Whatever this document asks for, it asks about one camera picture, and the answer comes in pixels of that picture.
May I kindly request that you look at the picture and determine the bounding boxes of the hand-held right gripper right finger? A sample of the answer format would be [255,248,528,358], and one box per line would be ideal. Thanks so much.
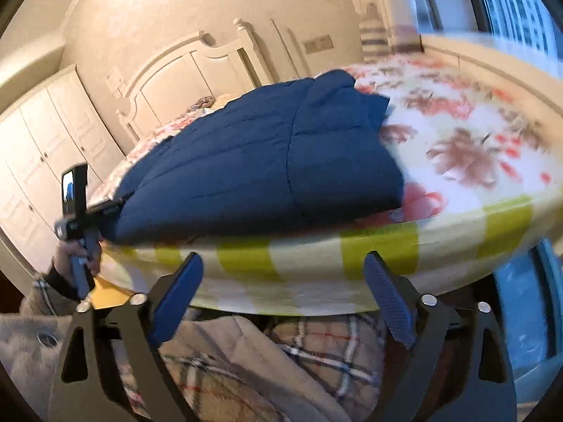
[363,250,517,422]

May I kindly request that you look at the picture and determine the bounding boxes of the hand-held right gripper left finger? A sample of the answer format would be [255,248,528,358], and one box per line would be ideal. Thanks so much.
[48,251,205,422]

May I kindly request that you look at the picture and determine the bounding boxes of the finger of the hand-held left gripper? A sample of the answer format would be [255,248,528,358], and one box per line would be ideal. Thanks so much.
[87,196,128,229]

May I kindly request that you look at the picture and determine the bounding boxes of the navy quilted puffer jacket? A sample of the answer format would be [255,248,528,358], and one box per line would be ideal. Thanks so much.
[99,69,405,244]

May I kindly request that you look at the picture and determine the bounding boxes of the person's left forearm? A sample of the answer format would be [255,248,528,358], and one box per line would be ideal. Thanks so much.
[20,267,84,317]

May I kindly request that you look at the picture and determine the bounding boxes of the person's left hand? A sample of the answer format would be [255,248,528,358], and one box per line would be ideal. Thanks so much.
[53,239,104,287]

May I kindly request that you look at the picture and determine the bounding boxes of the cream white wardrobe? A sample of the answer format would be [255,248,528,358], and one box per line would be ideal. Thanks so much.
[0,65,126,273]

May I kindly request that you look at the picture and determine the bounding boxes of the plaid pants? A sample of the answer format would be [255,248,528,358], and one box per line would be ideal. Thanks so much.
[176,312,388,422]

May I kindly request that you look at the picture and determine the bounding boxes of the cream white wooden headboard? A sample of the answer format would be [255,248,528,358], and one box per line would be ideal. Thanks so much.
[116,18,273,147]

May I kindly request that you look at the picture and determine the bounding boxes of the beige fleece coat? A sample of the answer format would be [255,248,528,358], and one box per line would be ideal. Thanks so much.
[0,299,282,422]

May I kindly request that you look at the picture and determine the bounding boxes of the bed with floral sheet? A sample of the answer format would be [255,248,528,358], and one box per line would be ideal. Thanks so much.
[86,50,563,317]

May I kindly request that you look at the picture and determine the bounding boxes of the striped ship print curtain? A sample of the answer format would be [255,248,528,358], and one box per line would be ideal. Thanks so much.
[358,0,425,60]

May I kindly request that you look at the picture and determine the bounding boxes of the window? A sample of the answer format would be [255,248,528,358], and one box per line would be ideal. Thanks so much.
[457,0,563,68]

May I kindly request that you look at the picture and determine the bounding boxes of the wall switch panel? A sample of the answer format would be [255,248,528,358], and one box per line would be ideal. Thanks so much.
[107,68,125,100]

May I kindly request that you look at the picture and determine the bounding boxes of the white wall conduit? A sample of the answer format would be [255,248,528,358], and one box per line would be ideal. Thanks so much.
[269,18,296,81]

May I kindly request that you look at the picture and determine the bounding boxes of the beige wall socket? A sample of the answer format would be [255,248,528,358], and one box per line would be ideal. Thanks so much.
[303,34,334,55]

